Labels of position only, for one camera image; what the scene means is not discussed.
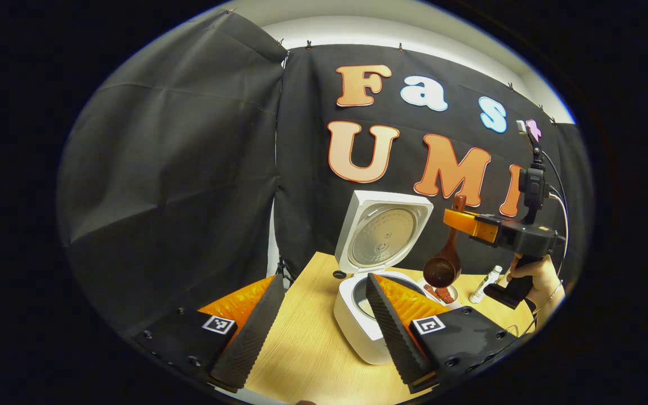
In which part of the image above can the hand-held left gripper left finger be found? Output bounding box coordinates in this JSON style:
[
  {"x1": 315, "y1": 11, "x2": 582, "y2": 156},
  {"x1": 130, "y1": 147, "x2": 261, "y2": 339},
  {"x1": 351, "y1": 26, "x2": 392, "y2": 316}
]
[{"x1": 132, "y1": 274, "x2": 286, "y2": 393}]

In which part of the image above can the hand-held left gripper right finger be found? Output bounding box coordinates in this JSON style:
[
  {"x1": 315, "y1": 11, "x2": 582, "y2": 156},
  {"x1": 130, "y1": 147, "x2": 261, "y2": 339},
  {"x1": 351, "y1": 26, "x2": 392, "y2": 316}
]
[{"x1": 365, "y1": 273, "x2": 519, "y2": 394}]

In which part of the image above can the brown wooden spoon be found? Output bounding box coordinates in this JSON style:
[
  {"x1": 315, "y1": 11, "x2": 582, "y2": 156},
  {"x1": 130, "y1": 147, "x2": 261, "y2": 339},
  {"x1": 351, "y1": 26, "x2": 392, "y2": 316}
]
[{"x1": 423, "y1": 195, "x2": 467, "y2": 289}]

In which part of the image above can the white drink bottle green cap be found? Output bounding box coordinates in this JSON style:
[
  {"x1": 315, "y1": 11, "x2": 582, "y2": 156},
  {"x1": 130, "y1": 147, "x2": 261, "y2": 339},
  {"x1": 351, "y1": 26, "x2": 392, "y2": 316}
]
[{"x1": 469, "y1": 265, "x2": 503, "y2": 304}]

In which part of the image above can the white oval plate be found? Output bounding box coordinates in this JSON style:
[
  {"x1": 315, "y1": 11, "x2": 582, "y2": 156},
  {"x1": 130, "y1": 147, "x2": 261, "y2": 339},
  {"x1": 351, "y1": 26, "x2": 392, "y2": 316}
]
[{"x1": 417, "y1": 278, "x2": 460, "y2": 310}]

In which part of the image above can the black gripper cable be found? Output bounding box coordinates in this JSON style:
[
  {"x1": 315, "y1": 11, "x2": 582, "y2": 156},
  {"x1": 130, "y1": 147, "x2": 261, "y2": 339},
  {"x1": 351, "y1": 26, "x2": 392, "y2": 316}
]
[{"x1": 541, "y1": 149, "x2": 570, "y2": 265}]

